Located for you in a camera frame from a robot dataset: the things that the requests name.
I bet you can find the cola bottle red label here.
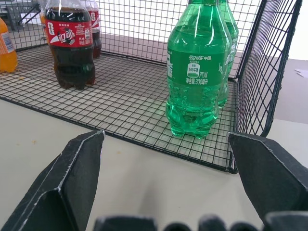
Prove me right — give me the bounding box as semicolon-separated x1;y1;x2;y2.
44;0;96;90
87;0;102;59

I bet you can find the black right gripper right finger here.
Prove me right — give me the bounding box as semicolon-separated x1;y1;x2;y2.
227;131;308;231

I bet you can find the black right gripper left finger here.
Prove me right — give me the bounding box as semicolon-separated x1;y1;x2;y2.
0;129;106;231

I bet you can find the green soda bottle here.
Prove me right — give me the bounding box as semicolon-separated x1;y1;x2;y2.
165;0;233;140
218;0;239;108

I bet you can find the orange soda bottle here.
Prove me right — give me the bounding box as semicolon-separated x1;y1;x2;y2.
0;17;18;74
39;6;50;45

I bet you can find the black wire mesh basket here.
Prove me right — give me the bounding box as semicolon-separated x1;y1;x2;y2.
0;0;303;174

